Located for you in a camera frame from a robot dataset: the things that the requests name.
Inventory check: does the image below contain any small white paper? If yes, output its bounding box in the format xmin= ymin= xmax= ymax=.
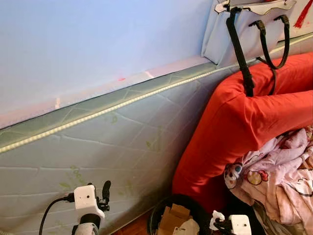
xmin=209 ymin=211 xmax=225 ymax=230

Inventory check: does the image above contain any pink cartoon print quilt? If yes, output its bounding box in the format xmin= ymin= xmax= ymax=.
xmin=224 ymin=125 xmax=313 ymax=235

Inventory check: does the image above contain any pale green quilted mattress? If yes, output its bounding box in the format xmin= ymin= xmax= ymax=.
xmin=0 ymin=32 xmax=313 ymax=235

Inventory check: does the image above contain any black round bin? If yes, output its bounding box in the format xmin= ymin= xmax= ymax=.
xmin=147 ymin=193 xmax=216 ymax=235

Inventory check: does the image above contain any red covered mattress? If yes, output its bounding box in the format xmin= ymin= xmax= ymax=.
xmin=171 ymin=51 xmax=313 ymax=211

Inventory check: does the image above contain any red tassel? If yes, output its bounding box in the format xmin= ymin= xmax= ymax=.
xmin=293 ymin=0 xmax=313 ymax=28

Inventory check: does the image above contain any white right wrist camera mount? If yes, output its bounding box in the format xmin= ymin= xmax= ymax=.
xmin=229 ymin=214 xmax=252 ymax=235

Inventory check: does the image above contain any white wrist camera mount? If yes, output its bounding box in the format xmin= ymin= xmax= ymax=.
xmin=229 ymin=214 xmax=252 ymax=235
xmin=73 ymin=184 xmax=106 ymax=219

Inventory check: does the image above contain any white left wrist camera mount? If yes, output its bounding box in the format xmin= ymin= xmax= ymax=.
xmin=73 ymin=184 xmax=106 ymax=219

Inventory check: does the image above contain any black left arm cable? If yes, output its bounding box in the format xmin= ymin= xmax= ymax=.
xmin=38 ymin=193 xmax=75 ymax=235

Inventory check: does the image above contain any pale blue black-strapped handbag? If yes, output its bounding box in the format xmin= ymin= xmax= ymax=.
xmin=201 ymin=0 xmax=296 ymax=97

